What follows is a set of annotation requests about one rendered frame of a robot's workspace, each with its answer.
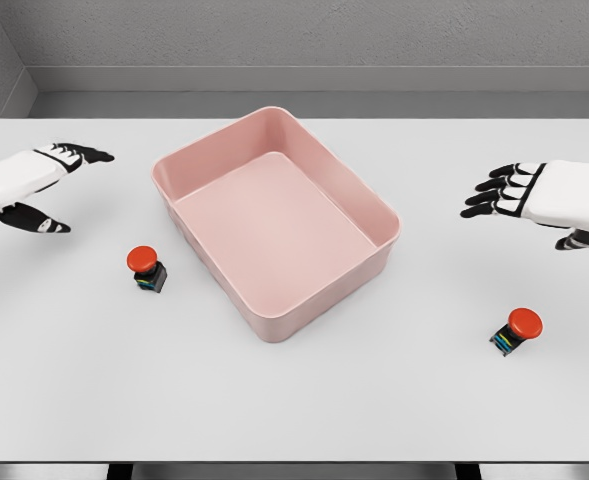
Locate red button industrial switch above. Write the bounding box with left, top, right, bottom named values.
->
left=489, top=307, right=545, bottom=358
left=125, top=245, right=169, bottom=295

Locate pink plastic basket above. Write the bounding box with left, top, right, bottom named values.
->
left=150, top=105, right=402, bottom=345

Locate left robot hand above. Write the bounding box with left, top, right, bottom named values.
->
left=0, top=142, right=116, bottom=235

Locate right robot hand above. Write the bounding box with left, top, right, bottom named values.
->
left=459, top=159, right=589, bottom=252

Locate white table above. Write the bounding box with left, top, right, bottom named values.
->
left=0, top=116, right=589, bottom=480

